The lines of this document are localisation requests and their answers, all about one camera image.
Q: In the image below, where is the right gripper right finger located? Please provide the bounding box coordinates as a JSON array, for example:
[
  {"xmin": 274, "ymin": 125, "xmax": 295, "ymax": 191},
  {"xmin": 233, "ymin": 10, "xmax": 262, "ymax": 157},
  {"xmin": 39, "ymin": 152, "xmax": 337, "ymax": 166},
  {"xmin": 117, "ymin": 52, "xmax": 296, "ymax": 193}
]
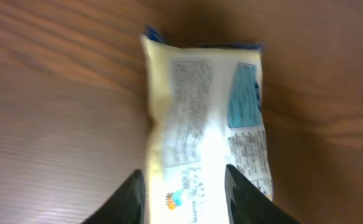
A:
[{"xmin": 224, "ymin": 164, "xmax": 300, "ymax": 224}]

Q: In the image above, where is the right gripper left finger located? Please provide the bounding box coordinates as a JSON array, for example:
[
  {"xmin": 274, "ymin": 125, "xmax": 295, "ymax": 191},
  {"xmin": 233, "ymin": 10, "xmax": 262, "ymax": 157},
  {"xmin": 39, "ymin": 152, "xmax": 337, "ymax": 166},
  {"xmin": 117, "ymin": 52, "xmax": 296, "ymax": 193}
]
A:
[{"xmin": 82, "ymin": 169, "xmax": 145, "ymax": 224}]

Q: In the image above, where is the yellow snack bag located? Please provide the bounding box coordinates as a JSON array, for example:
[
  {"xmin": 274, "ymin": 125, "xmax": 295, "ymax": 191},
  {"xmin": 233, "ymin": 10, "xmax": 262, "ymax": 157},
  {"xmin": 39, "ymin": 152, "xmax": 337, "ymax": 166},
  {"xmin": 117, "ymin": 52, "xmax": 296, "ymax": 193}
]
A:
[{"xmin": 140, "ymin": 27, "xmax": 273, "ymax": 223}]

